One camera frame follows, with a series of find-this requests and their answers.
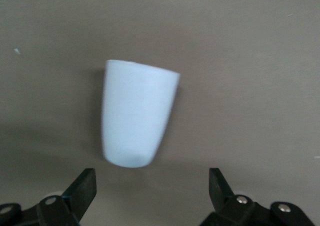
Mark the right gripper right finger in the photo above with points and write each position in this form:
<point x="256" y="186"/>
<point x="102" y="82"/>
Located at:
<point x="220" y="191"/>

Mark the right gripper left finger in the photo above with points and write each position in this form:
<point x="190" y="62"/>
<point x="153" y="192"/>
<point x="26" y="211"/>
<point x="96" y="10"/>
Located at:
<point x="82" y="186"/>

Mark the light blue cup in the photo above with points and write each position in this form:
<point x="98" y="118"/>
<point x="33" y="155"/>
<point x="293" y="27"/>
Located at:
<point x="137" y="111"/>

